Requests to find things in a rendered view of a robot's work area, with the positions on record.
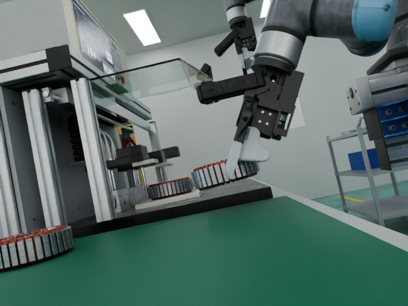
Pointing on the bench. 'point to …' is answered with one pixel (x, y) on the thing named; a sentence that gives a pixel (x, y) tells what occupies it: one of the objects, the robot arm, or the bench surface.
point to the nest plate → (169, 199)
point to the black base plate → (177, 207)
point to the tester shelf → (58, 76)
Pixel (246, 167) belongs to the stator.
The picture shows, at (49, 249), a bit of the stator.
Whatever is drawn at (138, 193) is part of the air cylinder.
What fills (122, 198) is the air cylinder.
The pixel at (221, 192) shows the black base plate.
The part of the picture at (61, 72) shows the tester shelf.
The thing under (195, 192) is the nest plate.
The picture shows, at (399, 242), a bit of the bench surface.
